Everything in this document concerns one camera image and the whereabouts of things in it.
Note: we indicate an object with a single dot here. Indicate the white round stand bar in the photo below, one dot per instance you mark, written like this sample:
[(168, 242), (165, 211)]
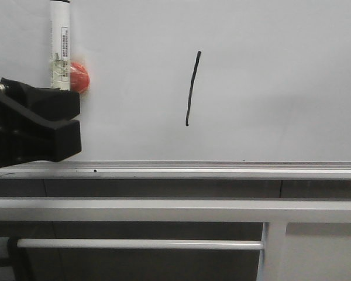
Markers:
[(140, 244)]

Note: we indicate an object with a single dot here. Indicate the black chair part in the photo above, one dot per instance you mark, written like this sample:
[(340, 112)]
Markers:
[(18, 259)]

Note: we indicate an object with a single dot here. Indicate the large whiteboard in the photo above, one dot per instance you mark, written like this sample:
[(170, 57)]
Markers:
[(214, 80)]

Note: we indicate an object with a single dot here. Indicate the white stand upright post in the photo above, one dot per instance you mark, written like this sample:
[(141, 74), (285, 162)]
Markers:
[(273, 238)]

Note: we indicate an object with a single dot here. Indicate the white whiteboard marker pen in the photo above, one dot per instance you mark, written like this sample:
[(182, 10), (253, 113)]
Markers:
[(60, 44)]

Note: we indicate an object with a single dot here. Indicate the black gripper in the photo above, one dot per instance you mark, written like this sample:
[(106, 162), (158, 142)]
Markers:
[(24, 137)]

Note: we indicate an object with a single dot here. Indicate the aluminium whiteboard tray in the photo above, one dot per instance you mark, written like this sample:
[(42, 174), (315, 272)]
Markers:
[(340, 170)]

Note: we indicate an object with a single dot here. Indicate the red round magnet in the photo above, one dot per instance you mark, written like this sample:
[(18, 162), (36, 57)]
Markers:
[(79, 78)]

